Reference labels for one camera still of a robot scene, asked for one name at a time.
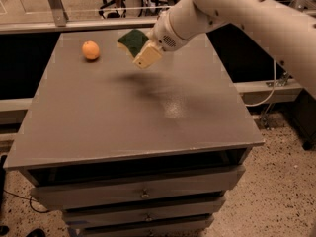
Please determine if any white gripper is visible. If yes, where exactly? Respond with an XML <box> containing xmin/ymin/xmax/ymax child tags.
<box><xmin>133</xmin><ymin>9</ymin><xmax>189</xmax><ymax>69</ymax></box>

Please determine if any green and yellow sponge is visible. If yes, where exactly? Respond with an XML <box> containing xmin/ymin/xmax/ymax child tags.
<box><xmin>117</xmin><ymin>29</ymin><xmax>149</xmax><ymax>58</ymax></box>

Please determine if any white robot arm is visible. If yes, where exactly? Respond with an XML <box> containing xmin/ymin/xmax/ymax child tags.
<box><xmin>134</xmin><ymin>0</ymin><xmax>316</xmax><ymax>97</ymax></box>

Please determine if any orange fruit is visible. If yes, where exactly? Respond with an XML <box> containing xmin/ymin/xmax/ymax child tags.
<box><xmin>82</xmin><ymin>40</ymin><xmax>100</xmax><ymax>60</ymax></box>

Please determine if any black office chair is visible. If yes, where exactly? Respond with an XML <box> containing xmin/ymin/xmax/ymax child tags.
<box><xmin>99</xmin><ymin>0</ymin><xmax>126</xmax><ymax>19</ymax></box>

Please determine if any grey drawer cabinet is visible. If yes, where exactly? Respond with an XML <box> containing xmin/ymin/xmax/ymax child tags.
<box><xmin>5</xmin><ymin>31</ymin><xmax>263</xmax><ymax>237</ymax></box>

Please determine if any metal railing frame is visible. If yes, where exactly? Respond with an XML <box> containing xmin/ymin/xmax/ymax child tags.
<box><xmin>0</xmin><ymin>0</ymin><xmax>316</xmax><ymax>36</ymax></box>

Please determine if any white cable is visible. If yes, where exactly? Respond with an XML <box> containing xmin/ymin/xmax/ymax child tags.
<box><xmin>245</xmin><ymin>59</ymin><xmax>278</xmax><ymax>108</ymax></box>

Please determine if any black floor cable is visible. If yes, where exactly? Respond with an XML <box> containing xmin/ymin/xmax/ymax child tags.
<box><xmin>3</xmin><ymin>189</ymin><xmax>51</xmax><ymax>214</ymax></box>

